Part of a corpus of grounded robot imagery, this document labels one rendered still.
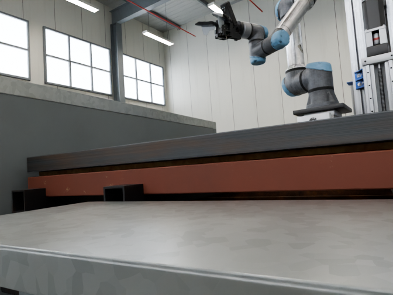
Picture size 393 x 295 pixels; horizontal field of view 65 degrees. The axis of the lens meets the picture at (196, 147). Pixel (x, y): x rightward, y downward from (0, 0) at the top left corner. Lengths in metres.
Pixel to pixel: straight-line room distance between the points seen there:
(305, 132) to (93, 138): 0.73
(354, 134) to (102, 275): 0.35
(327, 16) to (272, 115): 3.68
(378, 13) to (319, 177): 1.35
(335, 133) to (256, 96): 11.61
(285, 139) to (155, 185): 0.24
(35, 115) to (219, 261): 0.81
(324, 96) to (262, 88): 10.45
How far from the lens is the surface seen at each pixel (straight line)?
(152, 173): 0.57
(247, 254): 0.17
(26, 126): 0.91
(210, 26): 1.55
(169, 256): 0.18
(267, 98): 11.85
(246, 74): 12.41
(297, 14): 1.62
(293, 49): 1.75
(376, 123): 0.45
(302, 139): 0.46
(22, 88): 0.92
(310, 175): 0.45
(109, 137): 1.08
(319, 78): 1.60
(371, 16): 1.74
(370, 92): 1.64
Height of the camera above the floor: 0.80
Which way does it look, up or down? 4 degrees up
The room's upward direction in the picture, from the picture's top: 4 degrees counter-clockwise
